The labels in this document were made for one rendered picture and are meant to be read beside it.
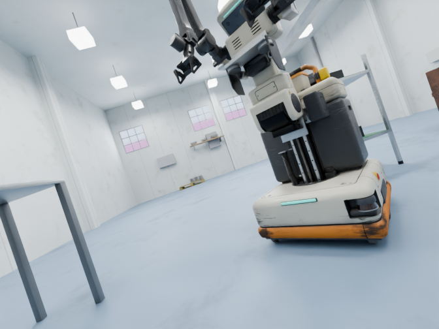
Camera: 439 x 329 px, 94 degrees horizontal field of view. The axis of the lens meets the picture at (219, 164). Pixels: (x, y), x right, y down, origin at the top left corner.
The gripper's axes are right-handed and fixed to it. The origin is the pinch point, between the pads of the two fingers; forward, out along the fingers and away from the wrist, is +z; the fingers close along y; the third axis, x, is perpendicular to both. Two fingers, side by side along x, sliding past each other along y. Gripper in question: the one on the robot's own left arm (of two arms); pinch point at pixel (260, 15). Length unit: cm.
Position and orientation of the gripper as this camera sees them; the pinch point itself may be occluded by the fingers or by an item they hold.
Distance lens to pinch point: 88.9
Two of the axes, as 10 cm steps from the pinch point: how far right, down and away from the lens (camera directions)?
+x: 7.5, 2.3, 6.2
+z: -0.2, 9.4, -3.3
